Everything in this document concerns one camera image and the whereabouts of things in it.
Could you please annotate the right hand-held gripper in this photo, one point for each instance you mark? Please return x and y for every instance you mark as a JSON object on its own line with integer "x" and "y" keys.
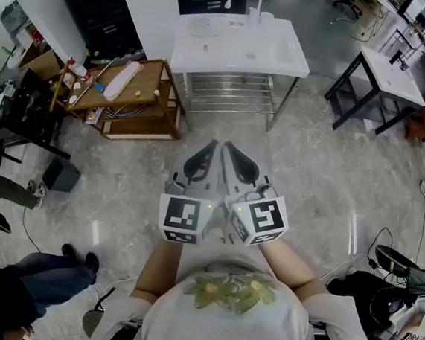
{"x": 264, "y": 215}

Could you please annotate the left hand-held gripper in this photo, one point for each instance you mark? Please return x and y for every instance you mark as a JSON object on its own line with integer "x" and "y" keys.
{"x": 185, "y": 215}

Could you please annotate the person's right forearm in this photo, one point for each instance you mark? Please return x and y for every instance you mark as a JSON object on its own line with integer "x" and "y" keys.
{"x": 289, "y": 262}

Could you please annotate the person's left forearm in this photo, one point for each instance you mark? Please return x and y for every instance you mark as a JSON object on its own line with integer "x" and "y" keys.
{"x": 158, "y": 268}

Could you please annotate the metal sink stand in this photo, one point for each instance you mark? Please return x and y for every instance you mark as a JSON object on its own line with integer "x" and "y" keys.
{"x": 227, "y": 92}

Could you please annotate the wooden cart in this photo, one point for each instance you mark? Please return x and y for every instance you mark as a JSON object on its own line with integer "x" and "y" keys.
{"x": 142, "y": 84}

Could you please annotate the white plastic-wrapped pad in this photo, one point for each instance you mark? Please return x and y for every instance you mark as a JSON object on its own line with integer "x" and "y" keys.
{"x": 122, "y": 80}

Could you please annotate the white sink basin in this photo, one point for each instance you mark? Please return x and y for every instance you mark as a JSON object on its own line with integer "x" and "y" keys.
{"x": 240, "y": 37}

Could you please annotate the small black box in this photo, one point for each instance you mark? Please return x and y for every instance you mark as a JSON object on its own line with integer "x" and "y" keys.
{"x": 60, "y": 175}

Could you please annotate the soap dish with soap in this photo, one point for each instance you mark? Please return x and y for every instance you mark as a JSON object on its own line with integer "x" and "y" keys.
{"x": 203, "y": 28}

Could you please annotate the red-label plastic bottle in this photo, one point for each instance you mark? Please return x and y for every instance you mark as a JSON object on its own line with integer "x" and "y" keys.
{"x": 81, "y": 72}

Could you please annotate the white cup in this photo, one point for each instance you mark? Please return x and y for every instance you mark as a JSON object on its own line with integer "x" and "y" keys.
{"x": 266, "y": 18}

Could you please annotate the person's white floral shirt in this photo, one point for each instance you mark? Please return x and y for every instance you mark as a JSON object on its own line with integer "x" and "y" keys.
{"x": 227, "y": 327}

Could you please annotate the black bag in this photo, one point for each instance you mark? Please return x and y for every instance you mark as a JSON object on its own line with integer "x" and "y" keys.
{"x": 357, "y": 295}

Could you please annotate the black-framed white sink table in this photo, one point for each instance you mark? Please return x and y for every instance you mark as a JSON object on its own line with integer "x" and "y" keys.
{"x": 390, "y": 76}

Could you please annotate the black desk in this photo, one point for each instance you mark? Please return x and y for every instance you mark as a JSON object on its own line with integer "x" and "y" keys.
{"x": 24, "y": 110}

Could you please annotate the grey dustpan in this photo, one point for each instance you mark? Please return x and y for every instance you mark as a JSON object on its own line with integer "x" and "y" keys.
{"x": 91, "y": 320}

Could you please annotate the black cabinet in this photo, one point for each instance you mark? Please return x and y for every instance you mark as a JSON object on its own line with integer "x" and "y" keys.
{"x": 97, "y": 8}

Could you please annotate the cardboard box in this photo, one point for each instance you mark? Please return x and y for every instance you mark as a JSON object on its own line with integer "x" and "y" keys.
{"x": 40, "y": 61}

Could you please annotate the small black faucet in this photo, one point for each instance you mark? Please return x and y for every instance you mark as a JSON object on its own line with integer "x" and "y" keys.
{"x": 395, "y": 58}

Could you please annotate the black office chair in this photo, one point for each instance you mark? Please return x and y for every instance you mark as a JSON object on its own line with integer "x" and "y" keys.
{"x": 344, "y": 0}

